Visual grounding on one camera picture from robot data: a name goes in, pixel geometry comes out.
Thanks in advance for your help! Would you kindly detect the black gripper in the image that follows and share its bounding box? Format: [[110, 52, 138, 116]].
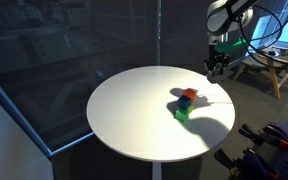
[[204, 53, 230, 76]]

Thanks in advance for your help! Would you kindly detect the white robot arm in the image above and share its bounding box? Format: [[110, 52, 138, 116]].
[[204, 0, 258, 77]]

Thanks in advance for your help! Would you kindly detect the orange cube block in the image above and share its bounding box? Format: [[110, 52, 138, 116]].
[[182, 88, 196, 101]]

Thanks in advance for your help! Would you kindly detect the yellow-green cube block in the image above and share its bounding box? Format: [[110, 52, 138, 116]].
[[188, 104, 194, 113]]

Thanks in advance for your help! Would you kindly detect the blue cube block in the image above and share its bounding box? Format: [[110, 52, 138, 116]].
[[177, 95, 192, 109]]

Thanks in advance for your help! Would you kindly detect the green cube block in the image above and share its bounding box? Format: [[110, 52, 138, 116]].
[[175, 108, 189, 121]]

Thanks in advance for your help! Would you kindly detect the wooden lounge chair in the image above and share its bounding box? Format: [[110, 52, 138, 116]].
[[233, 46, 288, 100]]

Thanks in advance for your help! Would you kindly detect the round white table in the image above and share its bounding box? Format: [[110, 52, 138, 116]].
[[86, 66, 235, 180]]

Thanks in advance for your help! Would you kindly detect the black orange-tipped clamp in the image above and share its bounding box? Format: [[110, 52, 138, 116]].
[[239, 123, 288, 149]]

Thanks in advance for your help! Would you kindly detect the black blue spring clamp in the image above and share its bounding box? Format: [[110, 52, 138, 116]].
[[214, 148, 280, 180]]

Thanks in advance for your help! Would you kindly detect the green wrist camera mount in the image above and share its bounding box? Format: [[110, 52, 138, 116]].
[[214, 38, 246, 53]]

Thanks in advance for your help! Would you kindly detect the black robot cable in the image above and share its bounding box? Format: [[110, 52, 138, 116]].
[[225, 0, 288, 70]]

